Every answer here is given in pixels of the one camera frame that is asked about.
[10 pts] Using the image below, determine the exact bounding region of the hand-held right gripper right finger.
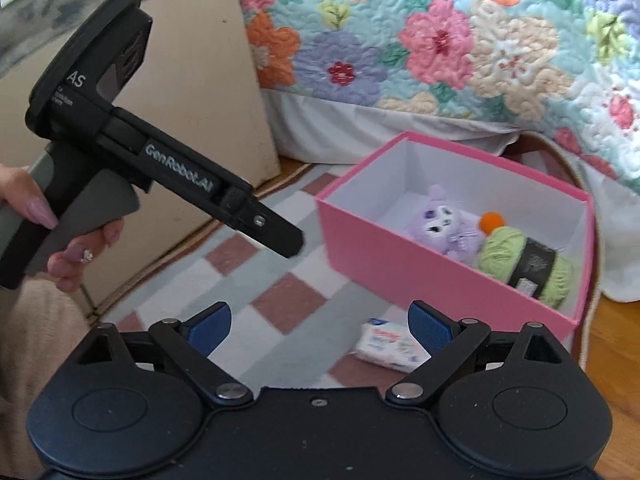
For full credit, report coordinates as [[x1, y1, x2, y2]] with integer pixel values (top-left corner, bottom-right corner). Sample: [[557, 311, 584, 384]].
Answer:
[[385, 300, 566, 406]]

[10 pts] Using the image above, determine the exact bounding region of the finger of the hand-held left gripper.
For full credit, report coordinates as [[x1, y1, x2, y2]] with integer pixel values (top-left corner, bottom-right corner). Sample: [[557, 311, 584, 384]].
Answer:
[[232, 199, 305, 259]]

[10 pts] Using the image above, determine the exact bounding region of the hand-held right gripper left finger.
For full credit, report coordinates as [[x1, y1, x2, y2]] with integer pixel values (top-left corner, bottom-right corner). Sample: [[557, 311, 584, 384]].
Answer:
[[75, 301, 253, 407]]

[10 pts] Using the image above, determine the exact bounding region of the white tissue pack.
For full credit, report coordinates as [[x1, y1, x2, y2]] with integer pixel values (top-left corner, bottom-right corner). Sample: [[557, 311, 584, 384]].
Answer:
[[350, 317, 432, 373]]

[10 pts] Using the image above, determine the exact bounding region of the pink cardboard box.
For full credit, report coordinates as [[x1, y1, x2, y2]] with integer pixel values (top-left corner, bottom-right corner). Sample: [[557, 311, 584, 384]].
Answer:
[[315, 131, 595, 348]]

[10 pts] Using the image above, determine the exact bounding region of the green yarn ball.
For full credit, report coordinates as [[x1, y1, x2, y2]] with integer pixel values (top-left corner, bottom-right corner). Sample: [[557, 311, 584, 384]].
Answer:
[[475, 225, 575, 310]]

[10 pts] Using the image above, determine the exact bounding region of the purple plush toy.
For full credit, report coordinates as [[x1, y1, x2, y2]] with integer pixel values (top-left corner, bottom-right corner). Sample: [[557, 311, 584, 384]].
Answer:
[[404, 184, 483, 262]]

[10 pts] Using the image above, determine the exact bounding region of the orange makeup sponge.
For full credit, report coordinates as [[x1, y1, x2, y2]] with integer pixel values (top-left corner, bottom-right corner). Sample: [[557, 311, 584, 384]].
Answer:
[[479, 211, 507, 235]]

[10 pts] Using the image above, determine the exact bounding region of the person's left hand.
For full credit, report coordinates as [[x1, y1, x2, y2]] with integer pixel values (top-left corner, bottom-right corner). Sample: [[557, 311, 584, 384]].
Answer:
[[0, 162, 126, 293]]

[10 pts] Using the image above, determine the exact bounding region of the checkered rug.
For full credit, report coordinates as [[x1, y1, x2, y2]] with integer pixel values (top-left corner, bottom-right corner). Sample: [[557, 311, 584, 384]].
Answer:
[[87, 135, 608, 396]]

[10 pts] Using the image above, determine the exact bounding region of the grey patterned cloth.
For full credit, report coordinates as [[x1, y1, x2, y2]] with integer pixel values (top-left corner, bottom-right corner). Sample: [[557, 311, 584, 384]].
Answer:
[[0, 0, 166, 81]]

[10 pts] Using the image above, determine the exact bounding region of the person's beige clothing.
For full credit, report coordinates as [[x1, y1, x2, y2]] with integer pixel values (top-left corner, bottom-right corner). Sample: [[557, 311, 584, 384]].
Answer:
[[0, 280, 101, 480]]

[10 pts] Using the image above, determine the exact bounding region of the floral quilt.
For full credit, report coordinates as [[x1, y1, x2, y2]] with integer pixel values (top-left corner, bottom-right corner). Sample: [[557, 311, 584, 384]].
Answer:
[[232, 0, 640, 181]]

